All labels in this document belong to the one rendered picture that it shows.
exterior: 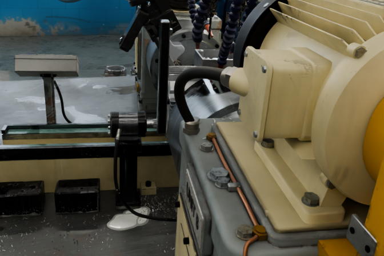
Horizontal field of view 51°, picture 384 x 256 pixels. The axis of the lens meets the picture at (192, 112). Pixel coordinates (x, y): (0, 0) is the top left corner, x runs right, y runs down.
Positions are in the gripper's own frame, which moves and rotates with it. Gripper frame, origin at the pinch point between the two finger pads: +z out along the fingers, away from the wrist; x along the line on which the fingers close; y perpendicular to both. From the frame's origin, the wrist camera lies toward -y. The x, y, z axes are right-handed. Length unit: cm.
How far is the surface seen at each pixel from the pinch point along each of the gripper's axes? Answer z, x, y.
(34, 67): -15.2, 13.0, -34.2
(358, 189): -9, -78, 10
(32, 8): -7, 529, -147
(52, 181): 7.0, -13.1, -39.4
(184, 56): 3.9, 14.7, 4.9
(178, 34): -3.0, 15.0, 6.4
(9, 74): 31, 337, -163
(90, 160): 6.9, -13.1, -28.4
